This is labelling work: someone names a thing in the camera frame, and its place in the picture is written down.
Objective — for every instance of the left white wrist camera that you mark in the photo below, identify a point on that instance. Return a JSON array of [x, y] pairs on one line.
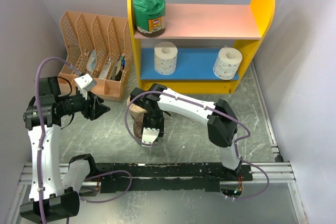
[[84, 84]]

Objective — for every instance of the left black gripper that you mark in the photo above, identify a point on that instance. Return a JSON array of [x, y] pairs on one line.
[[96, 108]]

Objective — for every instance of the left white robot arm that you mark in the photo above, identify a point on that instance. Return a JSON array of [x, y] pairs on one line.
[[53, 197]]

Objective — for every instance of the white floral toilet paper roll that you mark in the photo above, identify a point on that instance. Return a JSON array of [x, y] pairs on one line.
[[227, 63]]

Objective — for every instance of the orange plastic file organizer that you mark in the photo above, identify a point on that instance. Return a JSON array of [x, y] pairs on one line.
[[100, 46]]

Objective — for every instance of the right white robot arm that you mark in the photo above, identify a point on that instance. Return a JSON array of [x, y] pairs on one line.
[[218, 117]]

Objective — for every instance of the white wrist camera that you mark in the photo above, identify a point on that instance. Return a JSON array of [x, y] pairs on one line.
[[84, 84], [149, 137]]

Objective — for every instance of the white dotted toilet paper roll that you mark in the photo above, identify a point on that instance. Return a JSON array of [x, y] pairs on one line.
[[165, 58]]

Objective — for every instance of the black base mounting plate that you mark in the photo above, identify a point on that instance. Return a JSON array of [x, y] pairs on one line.
[[209, 176]]

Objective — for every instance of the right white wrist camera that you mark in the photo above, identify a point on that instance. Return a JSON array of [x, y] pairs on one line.
[[149, 137]]

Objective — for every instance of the beige wrapped paper roll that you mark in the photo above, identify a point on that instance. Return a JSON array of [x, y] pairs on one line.
[[136, 111]]

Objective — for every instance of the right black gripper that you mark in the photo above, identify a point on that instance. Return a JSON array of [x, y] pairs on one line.
[[160, 127]]

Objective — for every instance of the brown green paper roll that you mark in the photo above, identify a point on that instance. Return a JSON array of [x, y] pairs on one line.
[[137, 129]]

